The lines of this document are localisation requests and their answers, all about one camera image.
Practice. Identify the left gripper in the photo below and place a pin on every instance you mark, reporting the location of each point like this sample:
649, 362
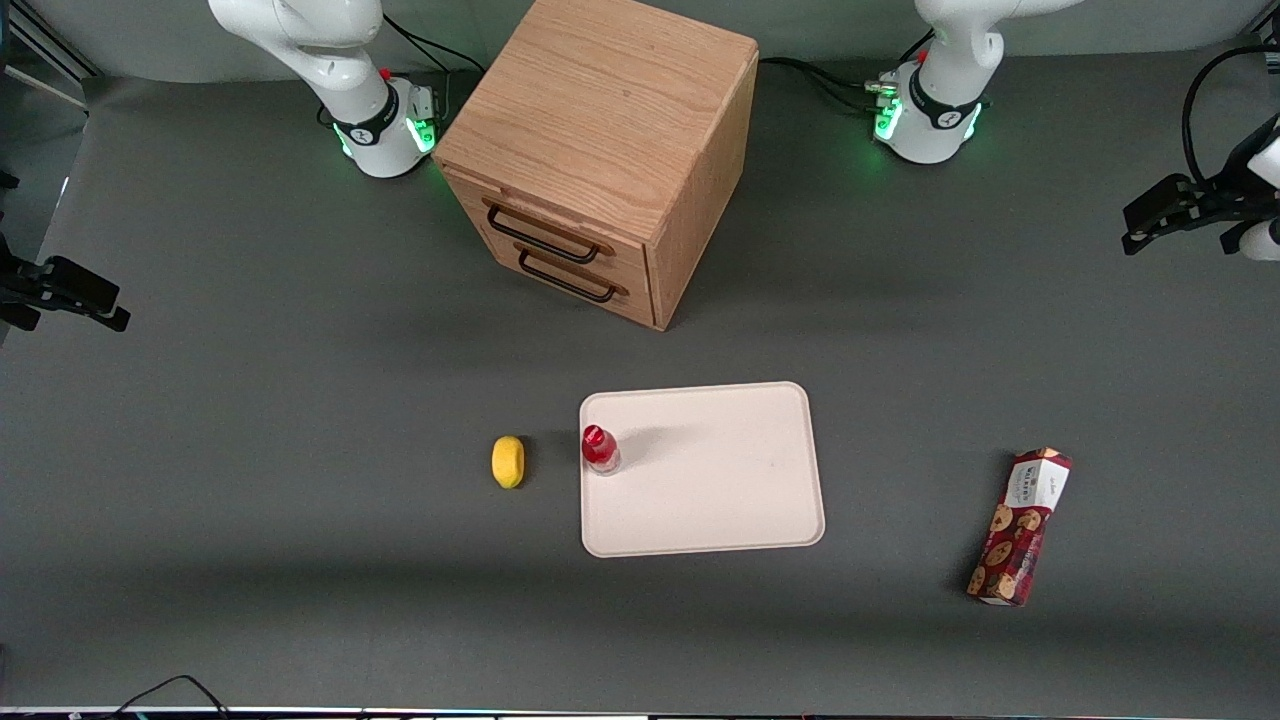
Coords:
1222, 193

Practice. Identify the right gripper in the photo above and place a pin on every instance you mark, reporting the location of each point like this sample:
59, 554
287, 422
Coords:
20, 286

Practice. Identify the red cookie box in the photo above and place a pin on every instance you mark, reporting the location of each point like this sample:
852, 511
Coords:
1020, 530

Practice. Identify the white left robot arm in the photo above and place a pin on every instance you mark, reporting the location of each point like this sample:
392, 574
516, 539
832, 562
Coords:
940, 110

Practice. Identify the beige plastic tray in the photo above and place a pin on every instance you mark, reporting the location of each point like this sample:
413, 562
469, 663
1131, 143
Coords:
705, 470

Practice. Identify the yellow lemon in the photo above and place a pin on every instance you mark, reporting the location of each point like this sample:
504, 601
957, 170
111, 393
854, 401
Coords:
508, 462

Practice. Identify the small red-capped bottle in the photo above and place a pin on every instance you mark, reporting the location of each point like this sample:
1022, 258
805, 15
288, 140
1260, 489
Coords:
599, 447

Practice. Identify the wooden drawer front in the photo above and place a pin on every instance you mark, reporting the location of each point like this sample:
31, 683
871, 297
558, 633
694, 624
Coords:
635, 300
630, 255

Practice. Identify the wooden two-drawer cabinet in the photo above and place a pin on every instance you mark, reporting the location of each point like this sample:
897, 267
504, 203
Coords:
600, 110

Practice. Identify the aluminium frame rail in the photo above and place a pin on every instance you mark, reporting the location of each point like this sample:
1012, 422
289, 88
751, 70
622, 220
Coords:
45, 40

